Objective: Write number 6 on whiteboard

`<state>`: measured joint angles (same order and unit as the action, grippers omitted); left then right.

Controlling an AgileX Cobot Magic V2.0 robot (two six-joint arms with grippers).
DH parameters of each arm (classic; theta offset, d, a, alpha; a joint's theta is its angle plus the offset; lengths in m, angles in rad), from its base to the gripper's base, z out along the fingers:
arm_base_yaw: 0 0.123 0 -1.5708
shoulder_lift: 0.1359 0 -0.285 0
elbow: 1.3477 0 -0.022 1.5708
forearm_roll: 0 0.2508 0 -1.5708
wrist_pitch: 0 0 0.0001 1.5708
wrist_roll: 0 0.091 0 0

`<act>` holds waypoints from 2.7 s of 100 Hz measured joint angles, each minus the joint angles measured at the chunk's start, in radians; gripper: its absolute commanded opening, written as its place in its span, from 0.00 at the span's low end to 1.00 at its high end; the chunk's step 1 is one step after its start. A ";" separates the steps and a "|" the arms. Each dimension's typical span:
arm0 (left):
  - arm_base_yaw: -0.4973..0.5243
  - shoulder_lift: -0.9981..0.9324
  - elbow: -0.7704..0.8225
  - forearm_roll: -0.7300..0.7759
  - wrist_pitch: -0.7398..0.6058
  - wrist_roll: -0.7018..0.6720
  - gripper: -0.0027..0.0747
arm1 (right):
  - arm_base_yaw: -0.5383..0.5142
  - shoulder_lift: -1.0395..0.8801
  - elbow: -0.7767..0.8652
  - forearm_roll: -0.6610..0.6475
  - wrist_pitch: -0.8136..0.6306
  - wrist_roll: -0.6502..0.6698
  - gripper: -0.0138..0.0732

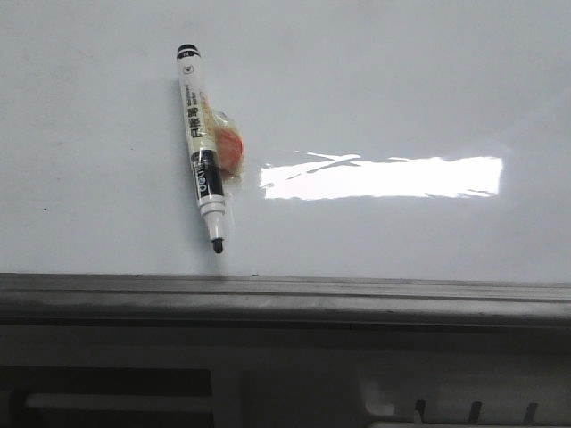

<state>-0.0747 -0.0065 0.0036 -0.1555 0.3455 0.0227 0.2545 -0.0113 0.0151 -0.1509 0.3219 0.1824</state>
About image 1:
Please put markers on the black white whiteboard marker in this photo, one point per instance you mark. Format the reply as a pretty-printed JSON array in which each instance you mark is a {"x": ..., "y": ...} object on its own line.
[{"x": 200, "y": 125}]

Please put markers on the white whiteboard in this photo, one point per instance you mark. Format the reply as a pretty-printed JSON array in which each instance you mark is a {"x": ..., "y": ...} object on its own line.
[{"x": 384, "y": 139}]

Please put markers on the white plastic marker tray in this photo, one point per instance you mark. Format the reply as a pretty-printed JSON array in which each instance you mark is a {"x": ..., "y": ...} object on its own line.
[{"x": 345, "y": 399}]

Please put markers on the grey aluminium whiteboard frame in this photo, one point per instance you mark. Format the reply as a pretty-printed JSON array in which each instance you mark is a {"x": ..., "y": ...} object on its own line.
[{"x": 285, "y": 299}]

